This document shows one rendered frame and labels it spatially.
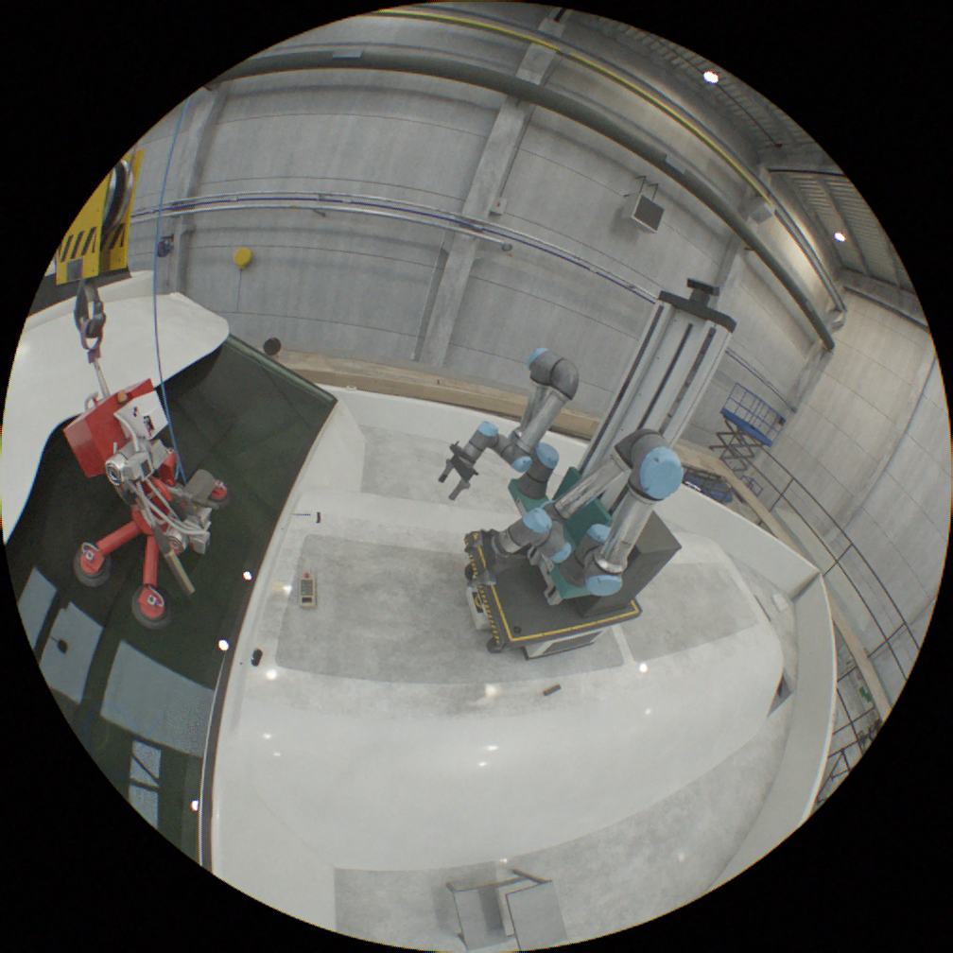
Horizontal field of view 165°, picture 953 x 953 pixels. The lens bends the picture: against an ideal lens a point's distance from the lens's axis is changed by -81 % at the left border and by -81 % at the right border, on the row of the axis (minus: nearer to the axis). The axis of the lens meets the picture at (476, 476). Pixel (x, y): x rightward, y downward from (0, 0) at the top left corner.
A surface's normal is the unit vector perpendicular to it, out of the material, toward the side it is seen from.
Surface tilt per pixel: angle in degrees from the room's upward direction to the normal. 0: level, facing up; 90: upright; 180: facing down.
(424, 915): 0
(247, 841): 53
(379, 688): 0
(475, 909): 0
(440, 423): 90
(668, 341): 90
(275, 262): 90
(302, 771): 25
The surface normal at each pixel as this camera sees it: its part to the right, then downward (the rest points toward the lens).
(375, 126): 0.13, 0.61
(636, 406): -0.92, -0.07
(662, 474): -0.12, 0.43
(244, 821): 0.93, -0.32
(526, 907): 0.29, -0.78
